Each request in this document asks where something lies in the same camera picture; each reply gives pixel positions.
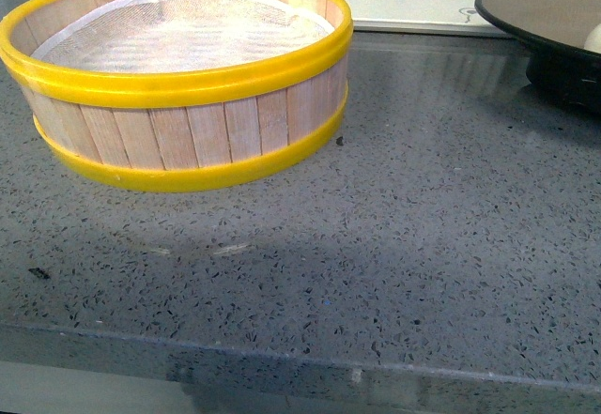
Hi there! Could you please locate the white steamed bun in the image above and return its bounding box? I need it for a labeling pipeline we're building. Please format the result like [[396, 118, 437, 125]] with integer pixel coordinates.
[[583, 24, 601, 54]]

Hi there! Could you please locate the yellow rimmed bamboo steamer basket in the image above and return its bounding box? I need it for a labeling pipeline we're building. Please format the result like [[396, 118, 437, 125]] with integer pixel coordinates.
[[1, 0, 353, 192]]

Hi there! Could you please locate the brown plate with black rim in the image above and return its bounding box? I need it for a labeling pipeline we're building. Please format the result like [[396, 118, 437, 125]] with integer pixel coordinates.
[[474, 0, 600, 115]]

